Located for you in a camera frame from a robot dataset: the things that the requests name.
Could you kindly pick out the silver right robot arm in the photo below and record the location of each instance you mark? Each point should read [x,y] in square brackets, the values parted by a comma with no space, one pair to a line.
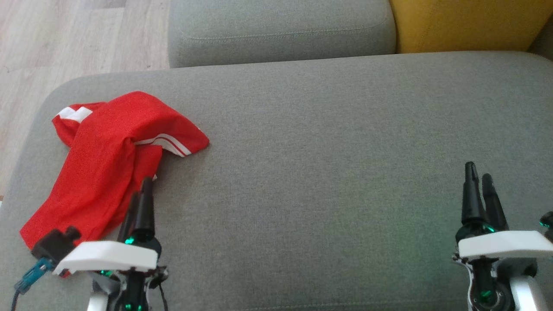
[529,296]

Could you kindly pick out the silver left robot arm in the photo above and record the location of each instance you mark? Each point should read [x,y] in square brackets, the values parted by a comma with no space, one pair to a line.
[97,304]

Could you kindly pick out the large yellow sofa back cushion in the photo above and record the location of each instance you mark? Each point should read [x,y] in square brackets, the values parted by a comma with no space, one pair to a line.
[466,23]

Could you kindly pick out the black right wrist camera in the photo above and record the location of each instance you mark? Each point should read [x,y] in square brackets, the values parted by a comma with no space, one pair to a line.
[547,224]

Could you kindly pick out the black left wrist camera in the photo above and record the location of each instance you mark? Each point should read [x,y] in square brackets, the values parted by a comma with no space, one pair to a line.
[54,244]

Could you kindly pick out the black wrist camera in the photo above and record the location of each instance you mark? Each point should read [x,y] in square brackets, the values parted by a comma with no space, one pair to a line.
[54,244]
[547,224]

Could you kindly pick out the large grey sofa seat cushion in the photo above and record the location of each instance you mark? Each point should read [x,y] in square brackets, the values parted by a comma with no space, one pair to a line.
[324,151]

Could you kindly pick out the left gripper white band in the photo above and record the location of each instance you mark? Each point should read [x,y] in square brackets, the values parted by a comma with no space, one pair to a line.
[108,257]

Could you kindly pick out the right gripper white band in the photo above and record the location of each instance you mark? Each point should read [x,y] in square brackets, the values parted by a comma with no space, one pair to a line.
[501,244]

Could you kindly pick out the grey upholstered armrest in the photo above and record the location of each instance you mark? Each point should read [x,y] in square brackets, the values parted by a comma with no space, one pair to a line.
[545,45]

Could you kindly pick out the red jersey with striped trim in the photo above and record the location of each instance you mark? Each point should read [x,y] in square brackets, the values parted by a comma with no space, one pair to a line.
[103,172]

